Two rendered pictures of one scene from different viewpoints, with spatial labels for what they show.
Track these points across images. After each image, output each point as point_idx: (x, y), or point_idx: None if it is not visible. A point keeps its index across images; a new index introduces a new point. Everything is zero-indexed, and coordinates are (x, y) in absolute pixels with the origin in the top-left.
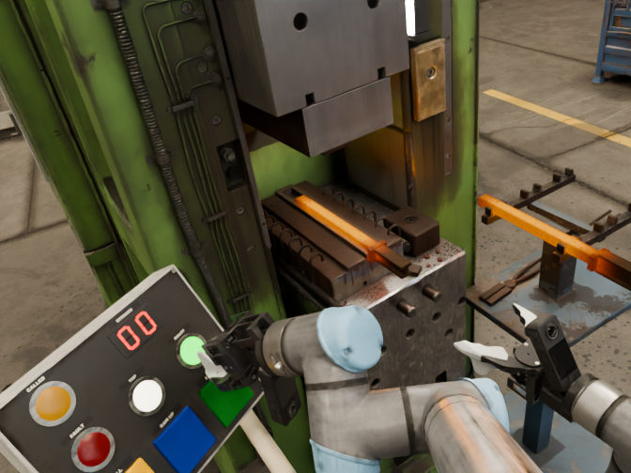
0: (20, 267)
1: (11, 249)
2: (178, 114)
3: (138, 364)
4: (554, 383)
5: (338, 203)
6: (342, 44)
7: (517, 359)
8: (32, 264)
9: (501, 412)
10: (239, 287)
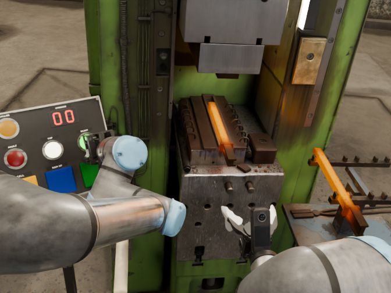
0: (80, 89)
1: (81, 77)
2: (140, 22)
3: (56, 133)
4: (252, 247)
5: (230, 114)
6: (236, 15)
7: (244, 228)
8: (86, 90)
9: (172, 217)
10: (145, 132)
